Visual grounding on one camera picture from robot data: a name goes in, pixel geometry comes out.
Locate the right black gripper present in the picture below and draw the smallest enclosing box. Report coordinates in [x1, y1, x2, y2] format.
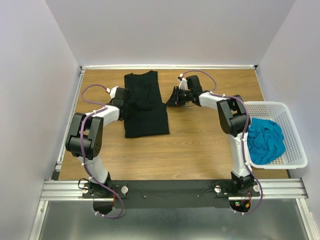
[164, 86, 192, 107]

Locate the black t shirt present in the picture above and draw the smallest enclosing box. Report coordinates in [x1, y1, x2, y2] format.
[124, 70, 170, 138]

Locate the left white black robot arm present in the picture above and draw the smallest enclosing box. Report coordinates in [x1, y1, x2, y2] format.
[65, 86, 132, 198]

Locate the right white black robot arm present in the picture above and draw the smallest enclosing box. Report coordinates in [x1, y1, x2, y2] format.
[166, 86, 255, 196]

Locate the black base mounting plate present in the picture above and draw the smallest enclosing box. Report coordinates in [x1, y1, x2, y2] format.
[78, 179, 260, 210]

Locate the blue t shirt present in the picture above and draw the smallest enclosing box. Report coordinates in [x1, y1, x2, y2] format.
[247, 118, 286, 165]

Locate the white plastic basket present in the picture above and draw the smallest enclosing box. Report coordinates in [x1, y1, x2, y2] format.
[245, 101, 308, 170]

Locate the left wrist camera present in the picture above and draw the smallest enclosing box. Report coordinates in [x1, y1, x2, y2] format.
[105, 86, 119, 99]

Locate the aluminium back rail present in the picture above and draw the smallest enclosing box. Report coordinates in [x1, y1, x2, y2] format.
[80, 64, 257, 70]

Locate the aluminium front rail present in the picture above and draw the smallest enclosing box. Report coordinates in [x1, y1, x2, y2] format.
[40, 178, 308, 201]

